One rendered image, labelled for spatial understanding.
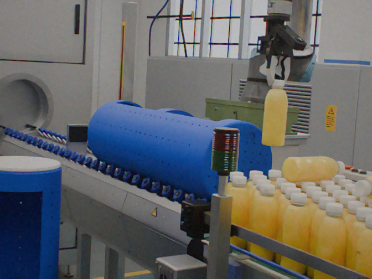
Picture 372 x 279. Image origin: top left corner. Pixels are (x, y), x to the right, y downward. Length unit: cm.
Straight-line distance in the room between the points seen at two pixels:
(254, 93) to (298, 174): 88
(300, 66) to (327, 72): 123
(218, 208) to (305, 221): 23
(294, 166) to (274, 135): 20
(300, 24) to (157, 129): 69
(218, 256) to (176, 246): 65
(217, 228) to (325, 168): 45
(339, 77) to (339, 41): 134
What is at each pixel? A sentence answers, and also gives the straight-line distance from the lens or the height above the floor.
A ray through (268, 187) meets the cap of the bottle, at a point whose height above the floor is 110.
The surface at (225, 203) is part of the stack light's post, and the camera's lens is 160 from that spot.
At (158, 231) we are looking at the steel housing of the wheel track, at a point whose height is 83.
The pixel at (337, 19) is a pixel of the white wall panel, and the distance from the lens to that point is 518.
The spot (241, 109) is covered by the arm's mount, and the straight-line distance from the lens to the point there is 254.
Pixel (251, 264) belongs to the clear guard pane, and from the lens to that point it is 169.
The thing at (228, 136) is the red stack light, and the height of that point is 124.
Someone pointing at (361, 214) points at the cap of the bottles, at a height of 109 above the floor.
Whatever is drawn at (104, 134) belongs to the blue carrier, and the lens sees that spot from 267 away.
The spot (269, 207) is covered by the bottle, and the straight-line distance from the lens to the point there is 177.
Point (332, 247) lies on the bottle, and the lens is 160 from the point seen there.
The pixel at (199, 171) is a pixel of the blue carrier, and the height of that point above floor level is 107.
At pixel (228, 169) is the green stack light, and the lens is 157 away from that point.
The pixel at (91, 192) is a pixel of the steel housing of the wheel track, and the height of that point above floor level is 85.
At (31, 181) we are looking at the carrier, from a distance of 226.
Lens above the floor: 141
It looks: 7 degrees down
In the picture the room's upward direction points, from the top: 3 degrees clockwise
